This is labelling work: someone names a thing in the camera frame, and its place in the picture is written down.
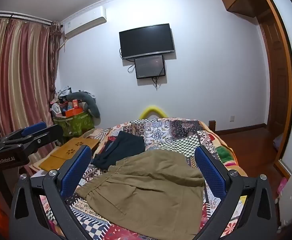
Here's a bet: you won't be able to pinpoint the dark navy garment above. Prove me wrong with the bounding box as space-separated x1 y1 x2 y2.
90 131 146 171

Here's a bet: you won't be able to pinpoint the striped pink curtain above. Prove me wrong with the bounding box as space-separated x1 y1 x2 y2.
0 17 63 171

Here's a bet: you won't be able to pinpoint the green patterned bag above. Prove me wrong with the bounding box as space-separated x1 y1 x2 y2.
53 111 95 137

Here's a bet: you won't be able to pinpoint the yellow foam tube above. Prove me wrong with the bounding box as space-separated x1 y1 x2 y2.
139 106 168 120

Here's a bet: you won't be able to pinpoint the khaki pants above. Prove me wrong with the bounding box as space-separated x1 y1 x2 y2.
75 150 205 240

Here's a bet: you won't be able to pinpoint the patchwork printed blanket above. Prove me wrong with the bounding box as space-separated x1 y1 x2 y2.
29 117 249 240

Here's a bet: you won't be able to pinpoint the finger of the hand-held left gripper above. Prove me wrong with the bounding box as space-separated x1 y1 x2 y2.
4 124 64 155
1 121 47 143

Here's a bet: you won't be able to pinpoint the white curtain rail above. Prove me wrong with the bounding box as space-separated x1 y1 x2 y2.
0 10 54 26

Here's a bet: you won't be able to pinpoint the small black monitor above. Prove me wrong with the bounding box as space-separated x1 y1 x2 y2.
134 54 166 80

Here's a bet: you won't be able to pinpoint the orange box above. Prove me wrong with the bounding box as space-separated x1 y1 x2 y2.
65 107 83 118

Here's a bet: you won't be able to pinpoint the white air conditioner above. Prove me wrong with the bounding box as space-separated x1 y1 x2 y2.
61 6 107 39

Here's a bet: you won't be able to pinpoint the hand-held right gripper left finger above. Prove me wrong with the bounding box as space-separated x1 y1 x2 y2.
9 145 97 240

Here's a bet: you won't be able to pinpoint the black wall television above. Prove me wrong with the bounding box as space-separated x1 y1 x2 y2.
119 23 175 60

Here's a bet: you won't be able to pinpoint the wooden door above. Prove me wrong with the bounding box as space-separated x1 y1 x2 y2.
258 15 287 153

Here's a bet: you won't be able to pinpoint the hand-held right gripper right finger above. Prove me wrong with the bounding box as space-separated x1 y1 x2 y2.
193 145 279 240

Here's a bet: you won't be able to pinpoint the grey plush pillow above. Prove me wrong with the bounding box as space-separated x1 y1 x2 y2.
65 91 101 119

